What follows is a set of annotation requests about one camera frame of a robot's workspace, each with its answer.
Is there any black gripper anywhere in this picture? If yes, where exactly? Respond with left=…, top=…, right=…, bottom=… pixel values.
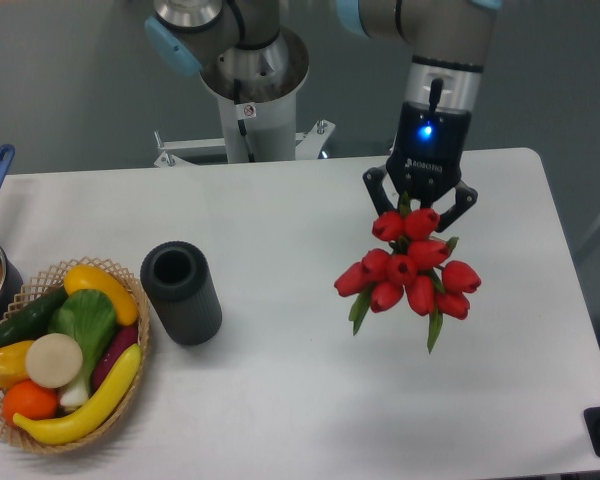
left=362, top=102, right=478, bottom=233

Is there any red tulip bouquet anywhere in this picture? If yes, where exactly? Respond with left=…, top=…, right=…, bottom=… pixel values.
left=334, top=193, right=482, bottom=351

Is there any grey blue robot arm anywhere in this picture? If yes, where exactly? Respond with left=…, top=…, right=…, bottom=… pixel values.
left=144, top=1, right=501, bottom=230

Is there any dark grey ribbed vase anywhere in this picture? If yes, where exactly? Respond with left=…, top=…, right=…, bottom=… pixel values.
left=140, top=241, right=222, bottom=346

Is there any purple eggplant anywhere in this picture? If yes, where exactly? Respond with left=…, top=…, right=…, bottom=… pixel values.
left=91, top=325, right=138, bottom=392

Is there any yellow squash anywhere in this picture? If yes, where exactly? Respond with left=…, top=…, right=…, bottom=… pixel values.
left=64, top=264, right=139, bottom=326

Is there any green bok choy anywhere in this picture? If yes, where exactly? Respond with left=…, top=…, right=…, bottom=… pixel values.
left=47, top=289, right=116, bottom=412

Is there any round beige disc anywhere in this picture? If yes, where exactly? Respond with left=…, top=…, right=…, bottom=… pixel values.
left=25, top=333, right=83, bottom=389

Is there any green cucumber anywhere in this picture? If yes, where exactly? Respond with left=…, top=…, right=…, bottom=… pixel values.
left=0, top=287, right=68, bottom=348

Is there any orange fruit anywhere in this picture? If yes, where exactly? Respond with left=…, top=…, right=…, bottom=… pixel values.
left=1, top=380, right=59, bottom=426

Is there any yellow bell pepper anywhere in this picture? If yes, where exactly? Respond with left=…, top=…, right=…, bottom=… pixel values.
left=0, top=340, right=34, bottom=390

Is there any woven wicker basket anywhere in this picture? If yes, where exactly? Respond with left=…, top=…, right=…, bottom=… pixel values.
left=0, top=256, right=152, bottom=455

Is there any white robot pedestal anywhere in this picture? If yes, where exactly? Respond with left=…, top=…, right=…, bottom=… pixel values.
left=152, top=27, right=396, bottom=168

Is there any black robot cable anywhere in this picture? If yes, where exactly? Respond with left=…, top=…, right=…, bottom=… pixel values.
left=232, top=78, right=255, bottom=163

